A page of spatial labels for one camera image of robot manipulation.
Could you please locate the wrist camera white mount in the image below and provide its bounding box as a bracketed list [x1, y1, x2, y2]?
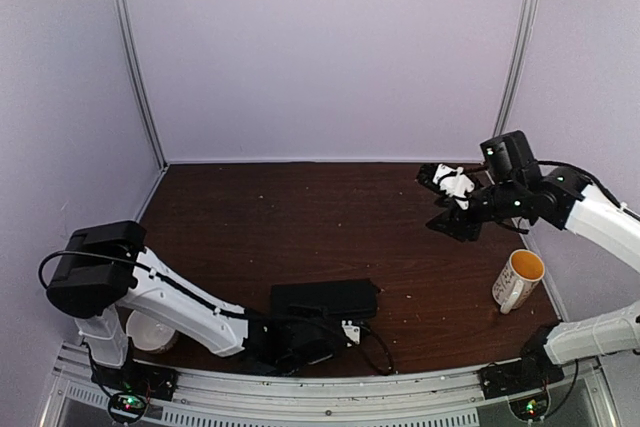
[341, 320, 361, 345]
[416, 163, 480, 211]

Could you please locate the left aluminium frame post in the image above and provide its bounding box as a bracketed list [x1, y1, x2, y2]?
[113, 0, 168, 171]

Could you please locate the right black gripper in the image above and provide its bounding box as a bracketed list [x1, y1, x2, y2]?
[426, 173, 524, 242]

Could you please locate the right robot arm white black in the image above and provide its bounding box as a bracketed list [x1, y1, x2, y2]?
[416, 130, 639, 389]

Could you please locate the aluminium frame post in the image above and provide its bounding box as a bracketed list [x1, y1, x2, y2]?
[493, 0, 539, 136]
[113, 0, 168, 171]

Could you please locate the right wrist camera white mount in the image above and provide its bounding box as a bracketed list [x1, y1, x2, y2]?
[416, 163, 480, 211]

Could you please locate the white mug yellow inside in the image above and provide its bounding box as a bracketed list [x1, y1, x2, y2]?
[491, 249, 545, 315]

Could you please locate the aluminium front rail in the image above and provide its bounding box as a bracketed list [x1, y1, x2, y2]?
[49, 331, 616, 427]

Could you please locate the circuit board with leds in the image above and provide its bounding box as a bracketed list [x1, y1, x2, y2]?
[509, 392, 550, 423]
[107, 392, 149, 423]

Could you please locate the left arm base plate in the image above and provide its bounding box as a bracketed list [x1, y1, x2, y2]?
[89, 356, 178, 401]

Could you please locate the white ceramic bowl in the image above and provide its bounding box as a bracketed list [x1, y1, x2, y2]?
[125, 311, 179, 354]

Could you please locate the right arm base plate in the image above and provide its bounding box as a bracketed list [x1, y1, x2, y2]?
[478, 325, 564, 399]

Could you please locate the right circuit board with leds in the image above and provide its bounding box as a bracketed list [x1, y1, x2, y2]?
[509, 392, 550, 423]

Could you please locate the left circuit board with leds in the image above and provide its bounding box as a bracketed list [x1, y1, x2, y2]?
[107, 392, 149, 423]

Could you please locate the right aluminium frame post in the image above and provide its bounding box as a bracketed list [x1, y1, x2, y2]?
[493, 0, 539, 136]

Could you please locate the black zip tool case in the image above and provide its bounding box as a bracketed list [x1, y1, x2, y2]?
[270, 278, 380, 320]

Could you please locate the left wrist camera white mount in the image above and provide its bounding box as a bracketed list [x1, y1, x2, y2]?
[341, 320, 361, 345]

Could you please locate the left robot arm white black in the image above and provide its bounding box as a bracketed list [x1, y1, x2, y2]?
[38, 220, 356, 391]

